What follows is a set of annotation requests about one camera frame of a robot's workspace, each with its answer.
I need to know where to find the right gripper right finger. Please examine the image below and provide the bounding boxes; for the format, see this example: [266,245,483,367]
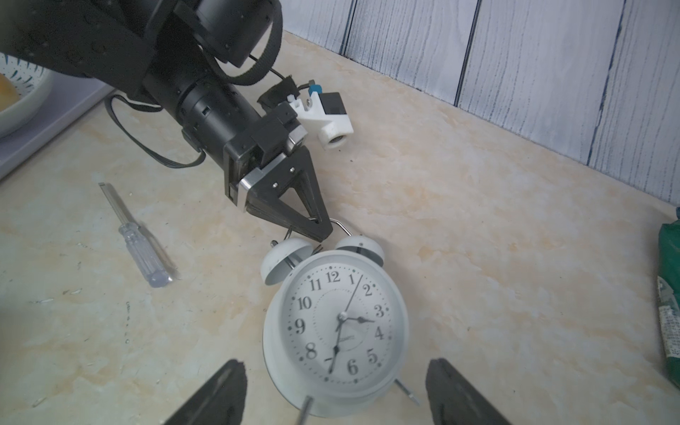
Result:
[425,358,510,425]

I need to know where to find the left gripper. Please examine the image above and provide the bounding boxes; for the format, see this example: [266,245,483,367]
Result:
[225,103,332,242]

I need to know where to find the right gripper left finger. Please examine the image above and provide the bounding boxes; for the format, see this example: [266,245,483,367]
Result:
[165,359,247,424]

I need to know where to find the white twin-bell alarm clock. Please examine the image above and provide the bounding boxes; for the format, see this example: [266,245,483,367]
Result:
[260,232,418,424]

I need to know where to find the clear handle screwdriver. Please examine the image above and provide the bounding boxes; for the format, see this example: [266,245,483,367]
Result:
[98,182,177,288]

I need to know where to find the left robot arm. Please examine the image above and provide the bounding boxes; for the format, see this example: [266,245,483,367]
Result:
[1,1,332,242]

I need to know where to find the purple tray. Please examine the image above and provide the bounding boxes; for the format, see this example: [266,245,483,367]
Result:
[1,74,113,178]

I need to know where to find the dark green food bag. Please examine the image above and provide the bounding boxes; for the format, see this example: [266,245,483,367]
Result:
[656,208,679,387]

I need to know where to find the patterned plate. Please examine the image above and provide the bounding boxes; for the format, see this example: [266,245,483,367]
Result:
[1,53,55,137]

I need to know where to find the yellow pastry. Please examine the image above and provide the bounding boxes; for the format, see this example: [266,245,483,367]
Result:
[0,74,21,112]

